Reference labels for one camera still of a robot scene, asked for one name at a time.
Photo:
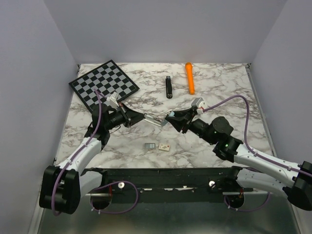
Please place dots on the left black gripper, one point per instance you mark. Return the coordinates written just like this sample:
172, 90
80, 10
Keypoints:
130, 117

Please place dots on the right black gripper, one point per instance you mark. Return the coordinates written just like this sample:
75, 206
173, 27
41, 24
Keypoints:
181, 117

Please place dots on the light blue stapler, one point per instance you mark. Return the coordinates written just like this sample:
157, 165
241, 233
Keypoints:
160, 123

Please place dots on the black stapler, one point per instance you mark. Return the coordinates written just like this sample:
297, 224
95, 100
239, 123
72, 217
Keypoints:
169, 90

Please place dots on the white staples box sleeve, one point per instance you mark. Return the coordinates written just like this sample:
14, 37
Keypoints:
164, 147

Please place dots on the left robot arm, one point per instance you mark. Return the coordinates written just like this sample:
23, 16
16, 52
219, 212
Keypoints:
64, 185

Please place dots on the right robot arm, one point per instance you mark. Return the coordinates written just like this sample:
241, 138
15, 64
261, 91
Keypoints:
287, 179

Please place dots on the black grey chessboard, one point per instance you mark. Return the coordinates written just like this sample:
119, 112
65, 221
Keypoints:
106, 79

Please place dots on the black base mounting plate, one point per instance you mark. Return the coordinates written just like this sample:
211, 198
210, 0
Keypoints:
128, 186

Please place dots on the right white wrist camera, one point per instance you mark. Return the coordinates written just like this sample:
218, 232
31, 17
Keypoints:
199, 105

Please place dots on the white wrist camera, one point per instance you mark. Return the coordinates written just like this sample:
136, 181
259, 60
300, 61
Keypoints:
112, 100
199, 105

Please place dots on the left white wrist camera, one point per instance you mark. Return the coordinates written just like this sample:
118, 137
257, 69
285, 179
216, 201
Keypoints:
112, 100

